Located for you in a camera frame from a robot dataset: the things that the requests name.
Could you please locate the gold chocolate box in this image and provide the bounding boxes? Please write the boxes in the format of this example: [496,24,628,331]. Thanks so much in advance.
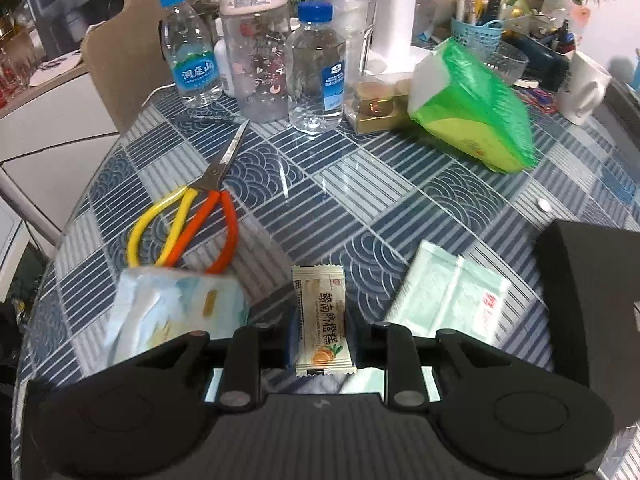
[345,80,416,135]

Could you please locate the dark blue case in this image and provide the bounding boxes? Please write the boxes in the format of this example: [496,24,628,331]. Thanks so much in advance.
[520,35,571,91]

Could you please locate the yellow orange handled scissors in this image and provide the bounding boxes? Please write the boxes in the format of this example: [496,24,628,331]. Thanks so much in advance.
[126,119,251,275]

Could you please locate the blue white crumpled packet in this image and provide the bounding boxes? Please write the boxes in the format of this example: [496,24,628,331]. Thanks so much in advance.
[106,267,251,368]

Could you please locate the blue basket pen holder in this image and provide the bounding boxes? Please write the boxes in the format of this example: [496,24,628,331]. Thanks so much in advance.
[451,16,503,48]

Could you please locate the clear glass bowl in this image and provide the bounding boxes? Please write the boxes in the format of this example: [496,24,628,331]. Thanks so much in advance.
[480,40,530,88]

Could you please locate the pale green flat packet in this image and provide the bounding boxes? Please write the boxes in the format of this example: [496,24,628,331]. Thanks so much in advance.
[382,240,513,346]

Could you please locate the white mug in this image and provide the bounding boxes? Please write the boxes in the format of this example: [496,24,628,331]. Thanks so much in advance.
[557,51,613,126]

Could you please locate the blue patterned desktop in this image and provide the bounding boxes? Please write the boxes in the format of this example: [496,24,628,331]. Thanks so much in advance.
[15,35,640,480]

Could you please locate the black pen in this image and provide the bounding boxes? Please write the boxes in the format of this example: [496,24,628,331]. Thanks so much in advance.
[172,112,248,123]

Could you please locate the water bottle blue label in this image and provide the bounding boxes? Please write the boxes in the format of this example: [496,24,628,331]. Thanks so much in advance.
[286,1,347,134]

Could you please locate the stack of clear cups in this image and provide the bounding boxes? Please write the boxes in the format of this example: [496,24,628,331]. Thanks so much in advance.
[325,0,373,81]

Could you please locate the cream orange snack packet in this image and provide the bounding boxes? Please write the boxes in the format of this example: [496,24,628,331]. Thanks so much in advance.
[291,265,357,377]

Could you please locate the clear bottle pink lid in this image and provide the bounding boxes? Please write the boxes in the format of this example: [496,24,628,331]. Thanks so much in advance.
[218,0,290,122]

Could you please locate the colourful rubber bands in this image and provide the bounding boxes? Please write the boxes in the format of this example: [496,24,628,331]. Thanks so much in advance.
[515,86,558,113]

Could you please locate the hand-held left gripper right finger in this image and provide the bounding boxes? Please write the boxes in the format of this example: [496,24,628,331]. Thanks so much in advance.
[350,316,506,407]

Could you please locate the black storage box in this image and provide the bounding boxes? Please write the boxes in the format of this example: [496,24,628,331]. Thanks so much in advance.
[537,220,640,391]

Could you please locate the beige chair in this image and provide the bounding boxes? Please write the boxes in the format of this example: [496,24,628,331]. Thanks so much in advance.
[82,0,226,131]

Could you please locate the white desk appliance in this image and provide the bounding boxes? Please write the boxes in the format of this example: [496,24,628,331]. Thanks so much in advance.
[362,0,433,76]

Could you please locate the water bottle green label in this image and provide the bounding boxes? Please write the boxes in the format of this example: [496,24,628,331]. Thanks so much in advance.
[159,0,223,108]

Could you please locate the green tissue pack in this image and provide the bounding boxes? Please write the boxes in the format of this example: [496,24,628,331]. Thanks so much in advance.
[407,37,538,175]

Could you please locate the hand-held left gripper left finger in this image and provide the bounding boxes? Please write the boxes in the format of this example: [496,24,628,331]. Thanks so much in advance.
[134,310,297,407]

